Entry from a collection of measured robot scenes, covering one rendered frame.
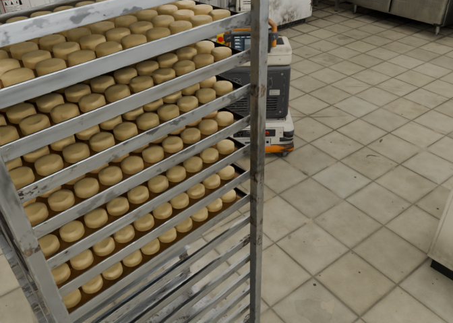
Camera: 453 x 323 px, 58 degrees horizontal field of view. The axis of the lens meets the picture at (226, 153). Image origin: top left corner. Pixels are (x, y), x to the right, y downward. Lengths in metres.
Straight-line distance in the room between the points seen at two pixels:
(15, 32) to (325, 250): 2.04
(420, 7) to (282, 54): 3.20
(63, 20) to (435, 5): 5.15
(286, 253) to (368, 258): 0.44
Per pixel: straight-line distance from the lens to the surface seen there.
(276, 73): 2.79
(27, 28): 0.70
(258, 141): 1.10
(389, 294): 2.32
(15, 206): 0.77
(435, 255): 2.40
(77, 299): 1.07
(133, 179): 0.90
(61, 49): 0.85
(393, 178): 3.03
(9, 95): 0.72
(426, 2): 5.67
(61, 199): 0.90
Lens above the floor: 1.78
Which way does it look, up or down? 35 degrees down
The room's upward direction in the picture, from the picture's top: 2 degrees counter-clockwise
